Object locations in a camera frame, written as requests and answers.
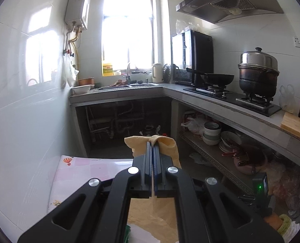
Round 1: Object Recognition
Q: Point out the brown paper bag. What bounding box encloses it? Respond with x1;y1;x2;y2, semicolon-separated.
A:
124;135;181;242

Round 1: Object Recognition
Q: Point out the person's right hand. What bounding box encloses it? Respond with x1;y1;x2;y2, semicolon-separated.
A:
263;213;283;230

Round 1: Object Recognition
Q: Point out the yellow plastic bag on shelf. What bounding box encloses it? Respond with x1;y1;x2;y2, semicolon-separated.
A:
264;160;300;200

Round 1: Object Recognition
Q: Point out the pink pot on shelf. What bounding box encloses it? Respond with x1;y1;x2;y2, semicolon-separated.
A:
234;144;267;175

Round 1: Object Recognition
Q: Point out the pink patterned table cover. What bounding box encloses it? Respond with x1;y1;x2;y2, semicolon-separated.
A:
48;155;132;212

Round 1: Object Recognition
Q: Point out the stack of white bowls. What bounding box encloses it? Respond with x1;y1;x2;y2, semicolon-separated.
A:
202;122;221;146

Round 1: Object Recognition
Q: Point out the wooden cutting board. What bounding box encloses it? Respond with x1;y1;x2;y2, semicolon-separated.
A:
280;112;300;139

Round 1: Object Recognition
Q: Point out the white plastic bag on shelf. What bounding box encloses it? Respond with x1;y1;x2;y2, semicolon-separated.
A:
181;117;208;135

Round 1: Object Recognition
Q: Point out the black gas stove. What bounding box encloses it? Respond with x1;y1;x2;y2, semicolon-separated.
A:
183;87;281;117

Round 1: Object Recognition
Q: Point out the white bowl on counter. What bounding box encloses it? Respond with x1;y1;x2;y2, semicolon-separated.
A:
71;84;92;95

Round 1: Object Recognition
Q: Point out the black wok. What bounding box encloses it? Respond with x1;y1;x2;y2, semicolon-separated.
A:
186;68;234;86

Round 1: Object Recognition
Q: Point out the steel steamer pot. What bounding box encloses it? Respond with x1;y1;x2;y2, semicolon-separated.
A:
238;47;279;101

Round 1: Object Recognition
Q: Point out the copper coloured pot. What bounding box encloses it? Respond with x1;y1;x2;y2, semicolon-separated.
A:
78;77;94;86

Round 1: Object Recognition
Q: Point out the steel sink faucet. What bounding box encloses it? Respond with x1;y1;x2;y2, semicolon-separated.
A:
124;62;131;85

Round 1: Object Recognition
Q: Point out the cream electric kettle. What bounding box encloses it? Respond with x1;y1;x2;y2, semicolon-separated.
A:
152;63;163;83

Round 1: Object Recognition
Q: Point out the yellow box on windowsill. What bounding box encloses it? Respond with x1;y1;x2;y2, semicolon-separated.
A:
102;63;114;76

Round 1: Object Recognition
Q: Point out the white water heater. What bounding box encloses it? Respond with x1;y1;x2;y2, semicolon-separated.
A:
64;0;91;30

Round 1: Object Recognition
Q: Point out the steel range hood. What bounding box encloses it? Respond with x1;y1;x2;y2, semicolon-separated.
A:
176;0;284;24

